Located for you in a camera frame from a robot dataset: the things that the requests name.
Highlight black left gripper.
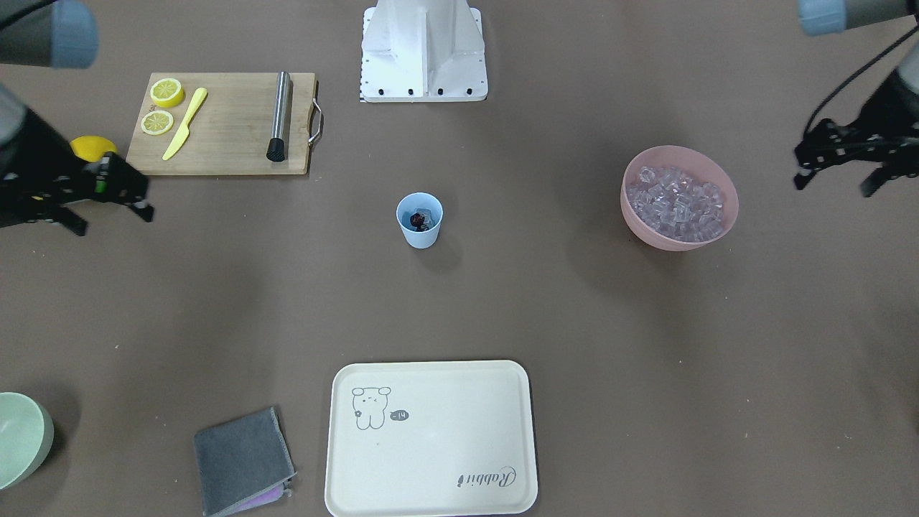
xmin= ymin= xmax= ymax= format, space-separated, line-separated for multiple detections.
xmin=793 ymin=68 xmax=918 ymax=197

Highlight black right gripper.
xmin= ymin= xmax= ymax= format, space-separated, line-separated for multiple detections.
xmin=1 ymin=108 xmax=155 ymax=237

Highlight dark red cherries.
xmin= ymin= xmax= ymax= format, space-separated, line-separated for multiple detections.
xmin=409 ymin=213 xmax=430 ymax=233

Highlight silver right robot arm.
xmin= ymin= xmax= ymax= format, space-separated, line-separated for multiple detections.
xmin=1 ymin=1 xmax=154 ymax=236

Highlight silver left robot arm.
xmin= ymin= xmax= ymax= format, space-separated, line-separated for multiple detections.
xmin=793 ymin=1 xmax=918 ymax=197

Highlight pile of clear ice cubes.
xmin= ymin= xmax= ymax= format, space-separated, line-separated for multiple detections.
xmin=625 ymin=166 xmax=725 ymax=243

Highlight light blue plastic cup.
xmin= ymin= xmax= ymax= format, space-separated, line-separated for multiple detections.
xmin=395 ymin=192 xmax=445 ymax=249

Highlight yellow lemon near board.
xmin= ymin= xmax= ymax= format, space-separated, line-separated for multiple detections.
xmin=70 ymin=135 xmax=118 ymax=162

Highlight lower lemon slice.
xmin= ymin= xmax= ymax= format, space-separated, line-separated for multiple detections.
xmin=140 ymin=109 xmax=174 ymax=136

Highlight lemon slice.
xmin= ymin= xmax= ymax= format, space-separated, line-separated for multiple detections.
xmin=149 ymin=78 xmax=186 ymax=108
xmin=140 ymin=109 xmax=174 ymax=136

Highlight yellow plastic knife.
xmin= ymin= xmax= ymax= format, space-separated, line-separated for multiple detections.
xmin=162 ymin=88 xmax=209 ymax=161

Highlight upper lemon slice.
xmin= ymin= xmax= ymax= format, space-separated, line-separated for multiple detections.
xmin=149 ymin=78 xmax=186 ymax=108

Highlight wooden cutting board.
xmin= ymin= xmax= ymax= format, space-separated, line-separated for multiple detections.
xmin=126 ymin=72 xmax=322 ymax=176

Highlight pink bowl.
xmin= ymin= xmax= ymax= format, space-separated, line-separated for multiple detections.
xmin=620 ymin=145 xmax=740 ymax=251

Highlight steel muddler black tip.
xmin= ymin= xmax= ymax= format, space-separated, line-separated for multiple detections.
xmin=266 ymin=71 xmax=292 ymax=163

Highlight mint green bowl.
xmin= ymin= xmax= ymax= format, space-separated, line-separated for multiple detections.
xmin=1 ymin=392 xmax=55 ymax=490

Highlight grey folded cloth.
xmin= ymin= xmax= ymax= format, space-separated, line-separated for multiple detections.
xmin=192 ymin=406 xmax=297 ymax=516

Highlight cream rabbit tray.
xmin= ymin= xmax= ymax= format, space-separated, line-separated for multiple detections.
xmin=325 ymin=360 xmax=538 ymax=516

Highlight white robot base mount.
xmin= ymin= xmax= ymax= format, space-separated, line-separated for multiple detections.
xmin=359 ymin=1 xmax=489 ymax=103

